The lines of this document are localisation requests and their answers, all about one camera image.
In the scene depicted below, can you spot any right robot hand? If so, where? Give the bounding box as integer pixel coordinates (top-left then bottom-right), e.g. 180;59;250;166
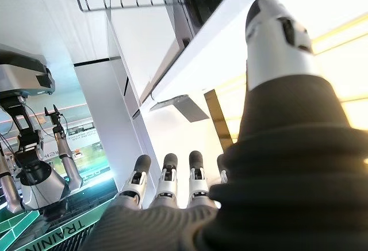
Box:
83;0;368;251

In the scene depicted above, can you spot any white cabinet door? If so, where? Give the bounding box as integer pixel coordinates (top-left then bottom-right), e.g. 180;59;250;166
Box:
106;6;181;108

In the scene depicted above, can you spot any green floor mat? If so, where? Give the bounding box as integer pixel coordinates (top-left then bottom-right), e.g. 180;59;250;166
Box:
0;176;118;251

